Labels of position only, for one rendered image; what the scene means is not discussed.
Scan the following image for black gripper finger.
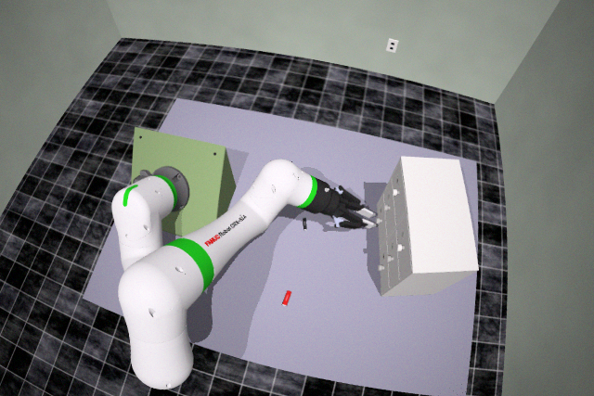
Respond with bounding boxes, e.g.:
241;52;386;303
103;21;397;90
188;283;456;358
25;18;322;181
334;185;376;218
333;205;376;229

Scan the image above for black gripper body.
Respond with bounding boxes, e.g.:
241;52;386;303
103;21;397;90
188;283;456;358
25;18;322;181
321;188;345;219

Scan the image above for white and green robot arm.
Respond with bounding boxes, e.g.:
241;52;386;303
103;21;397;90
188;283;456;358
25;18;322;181
111;159;331;390

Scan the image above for small white chest of drawers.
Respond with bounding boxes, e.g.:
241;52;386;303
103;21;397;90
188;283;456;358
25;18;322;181
377;156;479;297

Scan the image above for grey drawer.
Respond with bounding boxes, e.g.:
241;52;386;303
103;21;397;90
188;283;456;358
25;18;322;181
396;215;412;279
378;241;389;293
392;161;407;224
383;179;396;236
376;195;387;246
386;229;400;287

